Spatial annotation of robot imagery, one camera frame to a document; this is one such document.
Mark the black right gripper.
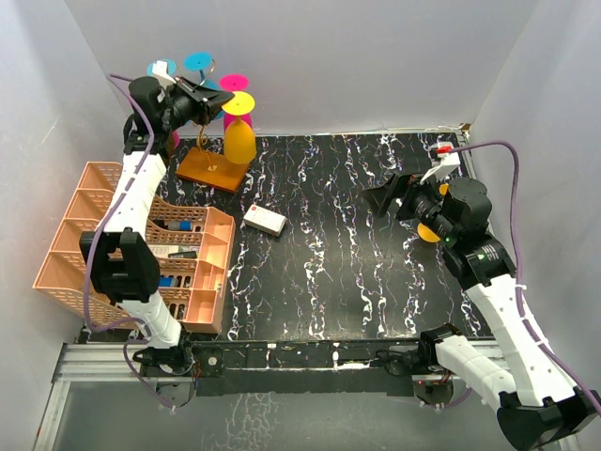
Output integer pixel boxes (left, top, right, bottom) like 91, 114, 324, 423
361, 167, 458, 243

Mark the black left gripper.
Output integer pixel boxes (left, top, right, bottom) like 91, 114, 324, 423
162, 76, 237, 132

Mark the yellow wine glass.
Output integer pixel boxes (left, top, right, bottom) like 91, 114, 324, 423
416, 183, 442, 243
223, 90, 256, 164

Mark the pink wine glass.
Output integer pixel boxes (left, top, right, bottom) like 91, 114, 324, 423
169, 131, 180, 150
220, 73, 255, 132

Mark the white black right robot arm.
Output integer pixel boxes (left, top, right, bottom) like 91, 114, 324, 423
362, 174, 599, 450

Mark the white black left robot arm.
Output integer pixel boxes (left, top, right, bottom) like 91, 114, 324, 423
79, 76, 234, 375

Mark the blue wine glass right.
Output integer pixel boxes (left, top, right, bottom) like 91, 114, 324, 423
184, 52, 218, 90

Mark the blue wine glass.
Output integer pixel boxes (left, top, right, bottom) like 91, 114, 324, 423
184, 52, 218, 90
146, 58, 177, 78

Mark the blue wine glass left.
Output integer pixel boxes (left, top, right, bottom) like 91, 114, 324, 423
146, 58, 177, 78

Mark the white red small box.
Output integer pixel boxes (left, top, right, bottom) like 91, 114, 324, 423
243, 204, 287, 237

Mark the pink plastic file organizer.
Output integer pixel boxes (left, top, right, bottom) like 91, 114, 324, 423
33, 163, 235, 334

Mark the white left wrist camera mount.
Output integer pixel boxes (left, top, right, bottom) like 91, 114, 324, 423
151, 60, 177, 88

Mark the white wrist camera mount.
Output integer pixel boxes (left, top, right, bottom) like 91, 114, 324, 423
420, 141, 460, 185
151, 60, 177, 88

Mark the gold wire wine glass rack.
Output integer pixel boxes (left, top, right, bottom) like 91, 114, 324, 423
176, 132, 250, 194

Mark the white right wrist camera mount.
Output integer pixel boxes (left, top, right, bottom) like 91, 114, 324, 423
420, 141, 460, 185

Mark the black metal front rail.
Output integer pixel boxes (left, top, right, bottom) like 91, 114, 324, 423
55, 335, 513, 400

